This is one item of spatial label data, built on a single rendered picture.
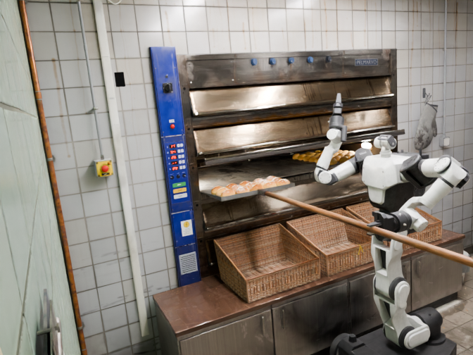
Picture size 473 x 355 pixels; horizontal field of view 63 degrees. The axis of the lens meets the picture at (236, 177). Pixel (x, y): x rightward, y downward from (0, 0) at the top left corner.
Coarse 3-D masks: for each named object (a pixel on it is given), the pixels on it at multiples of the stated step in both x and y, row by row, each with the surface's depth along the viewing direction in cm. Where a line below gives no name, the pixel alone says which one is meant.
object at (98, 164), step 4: (96, 160) 230; (100, 160) 228; (104, 160) 228; (108, 160) 229; (96, 164) 226; (100, 164) 227; (104, 164) 228; (112, 164) 230; (96, 168) 227; (100, 168) 227; (108, 168) 229; (112, 168) 230; (96, 172) 227; (100, 172) 228; (104, 172) 229; (108, 172) 230; (112, 172) 231; (96, 176) 228; (100, 176) 228; (104, 176) 229
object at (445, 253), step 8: (280, 200) 228; (288, 200) 220; (304, 208) 207; (312, 208) 200; (320, 208) 196; (328, 216) 189; (336, 216) 183; (344, 216) 180; (352, 224) 174; (360, 224) 170; (376, 232) 161; (384, 232) 157; (392, 232) 155; (400, 240) 150; (408, 240) 147; (416, 240) 145; (424, 248) 141; (432, 248) 138; (440, 248) 136; (448, 256) 132; (456, 256) 130; (464, 256) 128; (464, 264) 128; (472, 264) 125
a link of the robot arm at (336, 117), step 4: (336, 104) 236; (340, 104) 235; (336, 108) 237; (340, 108) 237; (336, 112) 237; (340, 112) 236; (332, 116) 238; (336, 116) 236; (340, 116) 236; (332, 120) 237; (336, 120) 236; (340, 120) 236
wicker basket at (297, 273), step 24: (216, 240) 270; (240, 240) 278; (264, 240) 285; (288, 240) 285; (240, 264) 275; (264, 264) 283; (288, 264) 282; (312, 264) 253; (240, 288) 242; (264, 288) 238; (288, 288) 246
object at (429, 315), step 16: (432, 320) 244; (352, 336) 248; (368, 336) 259; (384, 336) 258; (432, 336) 244; (352, 352) 241; (368, 352) 240; (384, 352) 242; (400, 352) 240; (416, 352) 239; (432, 352) 238; (448, 352) 237
